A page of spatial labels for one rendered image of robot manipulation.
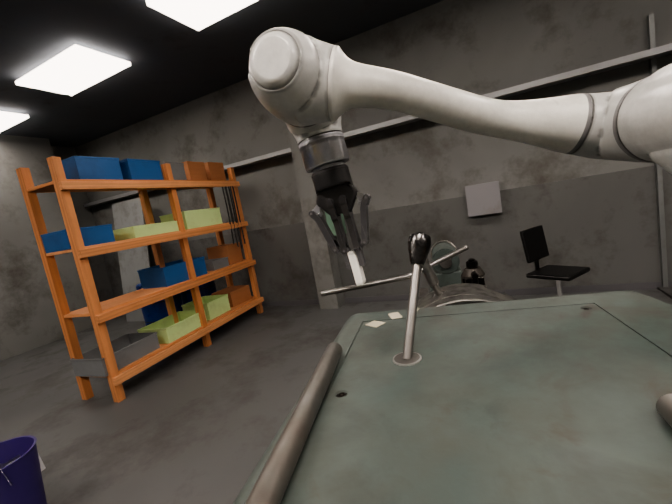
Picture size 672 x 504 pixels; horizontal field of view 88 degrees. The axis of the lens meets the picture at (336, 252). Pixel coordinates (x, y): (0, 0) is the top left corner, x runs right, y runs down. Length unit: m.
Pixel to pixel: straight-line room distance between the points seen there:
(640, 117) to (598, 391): 0.39
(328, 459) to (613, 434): 0.22
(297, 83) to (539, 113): 0.41
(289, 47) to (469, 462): 0.47
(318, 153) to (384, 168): 4.19
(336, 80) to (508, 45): 4.38
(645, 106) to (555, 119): 0.12
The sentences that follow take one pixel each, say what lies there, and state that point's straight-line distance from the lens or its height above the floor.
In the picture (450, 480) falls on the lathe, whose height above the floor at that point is 1.26.
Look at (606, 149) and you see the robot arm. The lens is 0.74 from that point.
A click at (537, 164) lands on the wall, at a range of 4.67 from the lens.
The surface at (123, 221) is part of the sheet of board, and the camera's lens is 7.61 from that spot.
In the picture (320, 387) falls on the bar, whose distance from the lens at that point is 0.40.
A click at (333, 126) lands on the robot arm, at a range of 0.68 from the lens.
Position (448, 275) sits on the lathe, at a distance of 1.90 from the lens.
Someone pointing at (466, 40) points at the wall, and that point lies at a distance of 4.92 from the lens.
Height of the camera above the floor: 1.46
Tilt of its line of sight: 7 degrees down
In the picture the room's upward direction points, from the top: 10 degrees counter-clockwise
